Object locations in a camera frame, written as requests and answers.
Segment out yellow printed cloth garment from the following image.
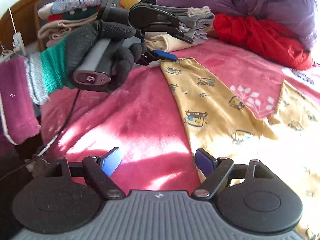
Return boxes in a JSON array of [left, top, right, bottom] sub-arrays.
[[161, 58, 319, 239]]

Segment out left forearm layered sleeves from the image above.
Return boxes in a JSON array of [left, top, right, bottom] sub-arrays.
[[1, 38, 73, 145]]

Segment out black gloved left hand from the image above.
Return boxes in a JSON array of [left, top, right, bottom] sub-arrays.
[[63, 20, 146, 93]]

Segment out cream folded garment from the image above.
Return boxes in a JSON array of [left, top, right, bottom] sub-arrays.
[[144, 34, 196, 53]]

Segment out grey fringed folded scarf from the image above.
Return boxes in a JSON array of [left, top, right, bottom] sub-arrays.
[[155, 5, 215, 44]]

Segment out red floral bed blanket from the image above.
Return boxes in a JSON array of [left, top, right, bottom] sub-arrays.
[[42, 39, 319, 191]]

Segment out stack of folded sweaters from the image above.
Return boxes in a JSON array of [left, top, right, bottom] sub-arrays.
[[37, 0, 103, 40]]

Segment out wooden headboard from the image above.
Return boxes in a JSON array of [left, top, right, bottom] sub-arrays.
[[1, 0, 44, 49]]

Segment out red quilt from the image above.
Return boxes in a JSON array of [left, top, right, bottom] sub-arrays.
[[213, 14, 314, 70]]

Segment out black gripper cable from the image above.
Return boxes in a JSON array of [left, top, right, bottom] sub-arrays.
[[0, 88, 81, 181]]

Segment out white charger with cable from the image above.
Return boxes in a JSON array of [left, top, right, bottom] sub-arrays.
[[8, 8, 26, 56]]

